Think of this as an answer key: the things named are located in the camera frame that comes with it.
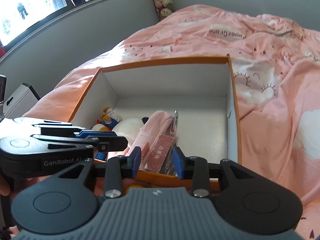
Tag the red card box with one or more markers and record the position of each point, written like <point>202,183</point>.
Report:
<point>160,159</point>

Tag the orange duck plush toy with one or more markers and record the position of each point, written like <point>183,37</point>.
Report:
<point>109,120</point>

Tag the orange cardboard storage box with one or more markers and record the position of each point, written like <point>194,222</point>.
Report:
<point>200,89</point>

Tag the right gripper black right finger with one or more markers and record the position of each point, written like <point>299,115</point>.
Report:
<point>192,168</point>

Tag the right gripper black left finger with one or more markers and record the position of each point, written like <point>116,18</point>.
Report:
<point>119,168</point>

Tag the white panda plush toy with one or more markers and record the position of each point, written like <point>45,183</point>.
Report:
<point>129,128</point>

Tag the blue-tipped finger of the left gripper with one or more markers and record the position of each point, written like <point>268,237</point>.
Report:
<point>103,141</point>

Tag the white box by bed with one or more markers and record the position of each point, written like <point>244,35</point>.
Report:
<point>20,101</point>

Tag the pink folded cloth pouch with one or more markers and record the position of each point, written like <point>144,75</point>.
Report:
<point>159,123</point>

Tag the pink printed bed quilt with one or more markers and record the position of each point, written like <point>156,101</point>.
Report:
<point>276,72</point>

